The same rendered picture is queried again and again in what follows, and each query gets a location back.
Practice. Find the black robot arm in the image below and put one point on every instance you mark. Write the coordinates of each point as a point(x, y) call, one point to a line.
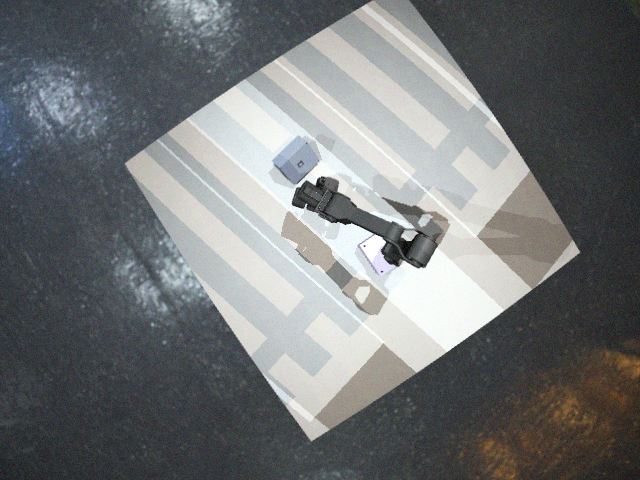
point(334, 207)

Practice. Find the grey square panel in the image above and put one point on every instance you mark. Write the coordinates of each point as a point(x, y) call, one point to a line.
point(295, 160)

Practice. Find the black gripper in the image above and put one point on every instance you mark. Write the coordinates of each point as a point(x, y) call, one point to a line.
point(300, 204)

